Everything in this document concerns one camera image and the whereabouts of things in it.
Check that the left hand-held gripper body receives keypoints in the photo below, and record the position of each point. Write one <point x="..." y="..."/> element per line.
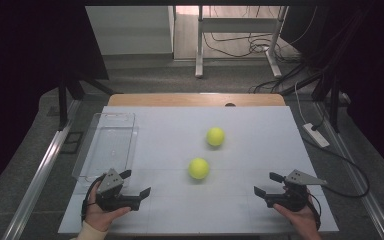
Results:
<point x="108" y="186"/>

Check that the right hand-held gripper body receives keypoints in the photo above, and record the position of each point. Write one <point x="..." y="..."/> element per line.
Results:
<point x="293" y="196"/>

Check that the clear plastic container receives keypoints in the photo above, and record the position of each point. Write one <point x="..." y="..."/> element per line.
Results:
<point x="110" y="143"/>

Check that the yellow tennis ball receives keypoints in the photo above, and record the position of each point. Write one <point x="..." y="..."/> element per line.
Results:
<point x="198" y="168"/>
<point x="215" y="136"/>

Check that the person's right hand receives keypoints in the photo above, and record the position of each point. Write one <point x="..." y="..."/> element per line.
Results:
<point x="301" y="220"/>

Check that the person's left hand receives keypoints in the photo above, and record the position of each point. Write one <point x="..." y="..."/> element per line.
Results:
<point x="100" y="216"/>

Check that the white table mat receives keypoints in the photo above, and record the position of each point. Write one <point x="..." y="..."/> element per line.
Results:
<point x="246" y="160"/>

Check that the black floor plate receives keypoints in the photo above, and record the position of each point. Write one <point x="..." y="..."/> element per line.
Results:
<point x="71" y="142"/>

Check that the white power strip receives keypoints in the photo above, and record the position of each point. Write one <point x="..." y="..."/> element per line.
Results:
<point x="316" y="136"/>

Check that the black plug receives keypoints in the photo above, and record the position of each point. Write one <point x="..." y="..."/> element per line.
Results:
<point x="313" y="127"/>

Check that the black metal stand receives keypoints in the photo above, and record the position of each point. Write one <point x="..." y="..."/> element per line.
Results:
<point x="335" y="106"/>
<point x="62" y="106"/>

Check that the wooden table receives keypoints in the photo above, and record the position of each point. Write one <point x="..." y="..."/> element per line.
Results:
<point x="180" y="99"/>

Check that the black curtain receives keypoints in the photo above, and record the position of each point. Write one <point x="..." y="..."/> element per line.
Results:
<point x="20" y="66"/>
<point x="380" y="83"/>

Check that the silver metal rail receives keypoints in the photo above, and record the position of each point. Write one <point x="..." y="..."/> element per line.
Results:
<point x="373" y="206"/>
<point x="36" y="186"/>

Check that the white desk frame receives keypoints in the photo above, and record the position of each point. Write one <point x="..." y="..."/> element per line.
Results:
<point x="199" y="50"/>

